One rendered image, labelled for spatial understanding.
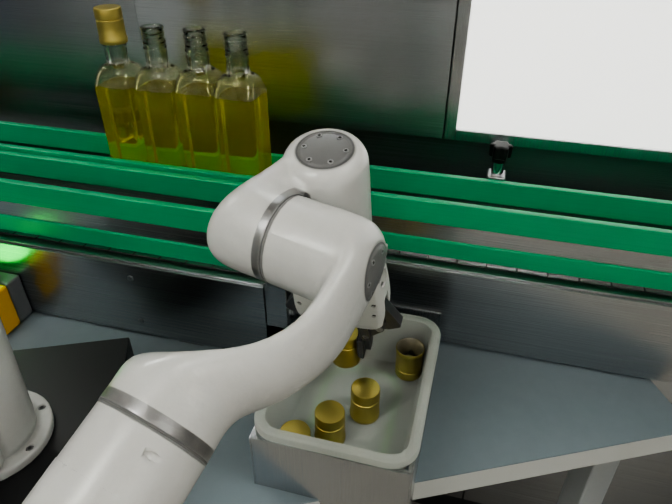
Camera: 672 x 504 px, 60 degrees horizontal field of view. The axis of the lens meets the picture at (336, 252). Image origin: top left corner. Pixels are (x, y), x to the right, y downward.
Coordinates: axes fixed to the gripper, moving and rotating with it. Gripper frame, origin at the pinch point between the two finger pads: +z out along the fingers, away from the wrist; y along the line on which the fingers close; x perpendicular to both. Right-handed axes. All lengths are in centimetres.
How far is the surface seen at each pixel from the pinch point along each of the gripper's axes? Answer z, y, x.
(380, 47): -17.0, 3.1, -35.7
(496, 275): 0.1, -16.5, -12.9
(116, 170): -8.5, 35.7, -14.1
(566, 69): -15.6, -21.3, -35.7
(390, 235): -2.4, -2.4, -14.9
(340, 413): 0.6, -1.7, 9.4
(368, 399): 1.5, -4.2, 6.7
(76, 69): -9, 56, -36
